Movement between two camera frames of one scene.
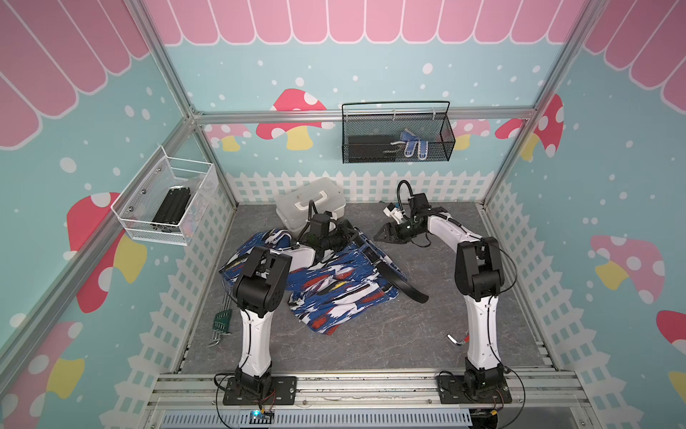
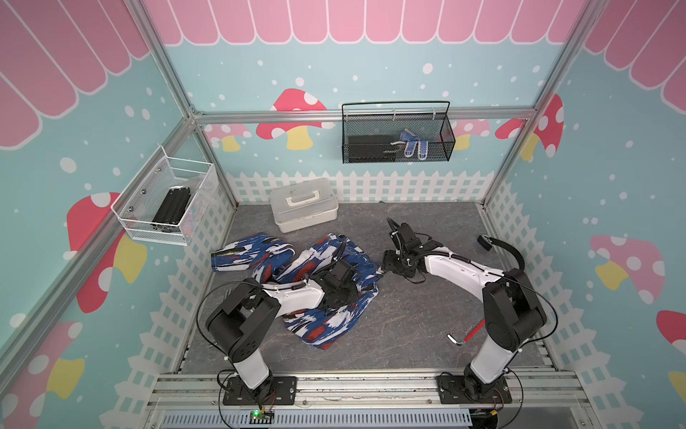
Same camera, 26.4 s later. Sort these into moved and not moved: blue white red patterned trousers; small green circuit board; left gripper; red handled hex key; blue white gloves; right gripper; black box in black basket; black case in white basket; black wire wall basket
Moved: left gripper; blue white red patterned trousers; right gripper
Not moved: black wire wall basket; red handled hex key; blue white gloves; black box in black basket; black case in white basket; small green circuit board
